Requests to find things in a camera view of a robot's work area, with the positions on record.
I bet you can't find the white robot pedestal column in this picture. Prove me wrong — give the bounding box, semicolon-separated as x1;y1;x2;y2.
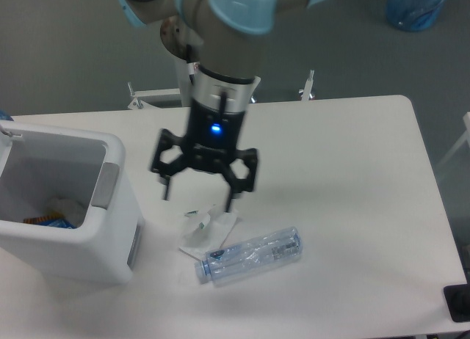
160;16;203;106

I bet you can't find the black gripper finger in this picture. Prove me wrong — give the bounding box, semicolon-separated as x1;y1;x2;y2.
148;128;188;201
220;148;259;211

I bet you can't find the white push-lid trash can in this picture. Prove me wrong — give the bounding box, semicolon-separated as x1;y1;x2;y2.
1;121;145;284

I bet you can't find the trash inside the can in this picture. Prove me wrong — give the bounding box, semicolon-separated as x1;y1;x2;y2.
23;197;87;230

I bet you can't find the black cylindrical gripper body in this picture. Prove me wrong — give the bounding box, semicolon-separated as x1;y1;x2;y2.
181;99;245;174

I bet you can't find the blue object at left edge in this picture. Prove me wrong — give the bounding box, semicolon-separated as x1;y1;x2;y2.
0;110;13;121

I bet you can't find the black device at table edge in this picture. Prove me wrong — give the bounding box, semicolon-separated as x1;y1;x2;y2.
442;243;470;323

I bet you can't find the white pedestal base frame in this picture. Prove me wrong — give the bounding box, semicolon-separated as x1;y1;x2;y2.
127;70;316;110

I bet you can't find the blue plastic bag on floor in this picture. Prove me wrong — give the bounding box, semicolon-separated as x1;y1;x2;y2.
385;0;447;32

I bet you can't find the crumpled white paper wrapper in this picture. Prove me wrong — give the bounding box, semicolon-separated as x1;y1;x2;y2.
178;205;239;260

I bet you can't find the white frame at right edge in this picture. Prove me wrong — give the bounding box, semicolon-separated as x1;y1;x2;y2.
437;112;469;170

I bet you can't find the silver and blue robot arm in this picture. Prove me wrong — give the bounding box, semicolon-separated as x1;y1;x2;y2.
118;0;325;200

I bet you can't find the black cable on pedestal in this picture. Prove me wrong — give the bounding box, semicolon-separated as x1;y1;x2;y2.
185;44;196;87

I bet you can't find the clear blue plastic bottle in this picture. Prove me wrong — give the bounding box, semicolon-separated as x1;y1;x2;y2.
195;227;303;286

